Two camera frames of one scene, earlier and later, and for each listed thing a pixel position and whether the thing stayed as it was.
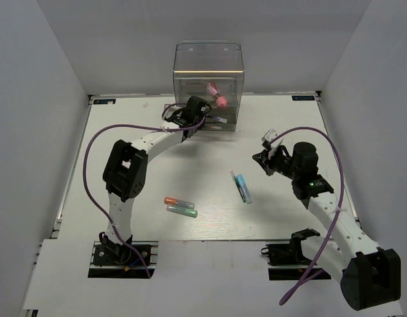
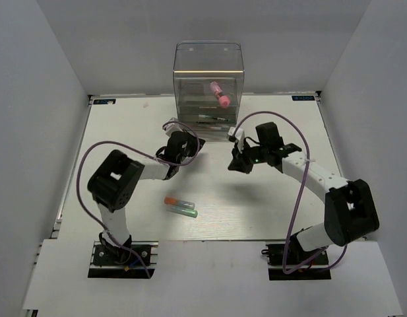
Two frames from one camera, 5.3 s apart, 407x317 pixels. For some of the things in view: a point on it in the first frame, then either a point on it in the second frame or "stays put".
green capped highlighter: (182, 211) stays put
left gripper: (181, 110) → (192, 140)
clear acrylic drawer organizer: (215, 72) stays put
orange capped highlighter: (173, 201) stays put
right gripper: (264, 158) → (239, 162)
